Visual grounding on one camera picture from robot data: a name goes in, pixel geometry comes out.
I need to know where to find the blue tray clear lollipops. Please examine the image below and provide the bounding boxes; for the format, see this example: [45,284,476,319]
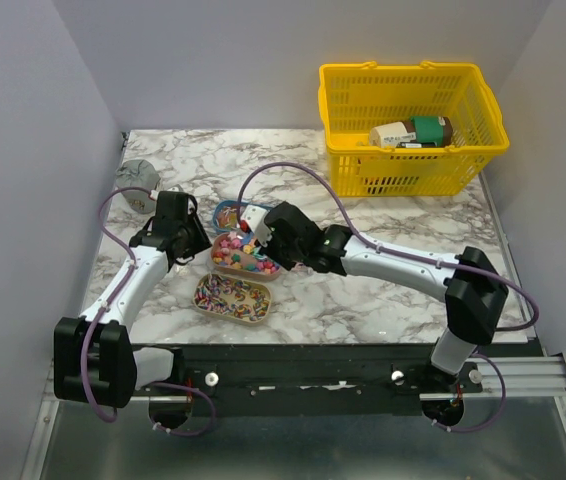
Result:
[212,200,243,234]

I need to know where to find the beige tray rainbow lollipops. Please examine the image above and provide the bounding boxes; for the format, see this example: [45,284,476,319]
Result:
[193,273,272,326]

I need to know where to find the pink tray star candies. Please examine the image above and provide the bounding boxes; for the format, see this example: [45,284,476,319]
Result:
[210,232,282,281]

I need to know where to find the grey drawstring pouch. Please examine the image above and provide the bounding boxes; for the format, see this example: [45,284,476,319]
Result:
[115,159,161,214]

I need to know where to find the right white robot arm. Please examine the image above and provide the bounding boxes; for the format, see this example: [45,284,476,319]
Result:
[244,202,509,392]

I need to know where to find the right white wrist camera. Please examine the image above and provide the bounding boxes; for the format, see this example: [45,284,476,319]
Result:
[242,204,272,247]

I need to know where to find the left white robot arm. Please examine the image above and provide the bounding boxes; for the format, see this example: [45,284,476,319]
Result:
[53,190,211,423]

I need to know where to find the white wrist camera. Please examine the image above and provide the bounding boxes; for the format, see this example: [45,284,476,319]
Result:
[242,204,272,247]
[167,185,184,194]

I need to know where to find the green brown bottle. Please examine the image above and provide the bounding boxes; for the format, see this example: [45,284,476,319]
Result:
[368,116,454,148]

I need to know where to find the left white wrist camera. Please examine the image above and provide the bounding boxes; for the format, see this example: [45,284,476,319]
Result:
[167,185,184,194]

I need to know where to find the yellow plastic basket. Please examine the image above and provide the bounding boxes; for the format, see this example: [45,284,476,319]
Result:
[318,61,510,197]

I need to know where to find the clear glass jar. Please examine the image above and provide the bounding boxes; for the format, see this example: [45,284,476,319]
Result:
[292,262,314,274]

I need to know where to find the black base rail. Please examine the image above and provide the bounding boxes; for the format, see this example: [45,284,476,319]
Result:
[140,343,483,417]

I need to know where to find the aluminium frame rail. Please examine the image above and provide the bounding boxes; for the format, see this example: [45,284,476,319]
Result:
[45,352,566,401]

